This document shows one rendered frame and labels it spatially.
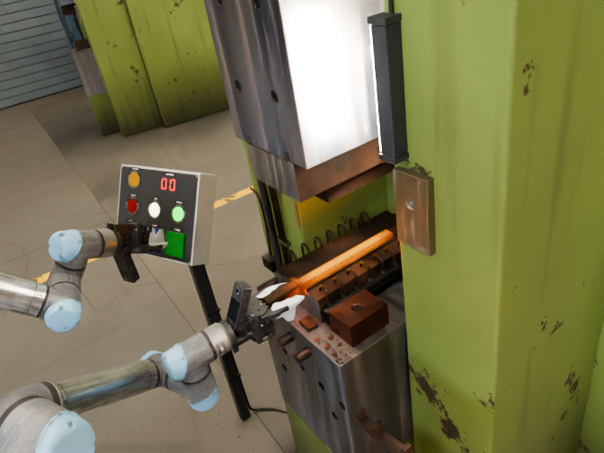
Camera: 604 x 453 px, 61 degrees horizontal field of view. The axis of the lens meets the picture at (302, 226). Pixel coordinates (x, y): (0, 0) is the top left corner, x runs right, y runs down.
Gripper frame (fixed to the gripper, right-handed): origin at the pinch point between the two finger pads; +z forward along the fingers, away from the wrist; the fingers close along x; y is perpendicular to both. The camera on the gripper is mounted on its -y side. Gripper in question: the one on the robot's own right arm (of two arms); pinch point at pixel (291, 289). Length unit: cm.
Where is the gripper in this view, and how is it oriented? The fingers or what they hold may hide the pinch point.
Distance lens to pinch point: 132.7
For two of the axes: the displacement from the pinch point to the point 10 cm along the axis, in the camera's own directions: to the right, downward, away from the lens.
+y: 1.6, 8.4, 5.2
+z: 8.0, -4.1, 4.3
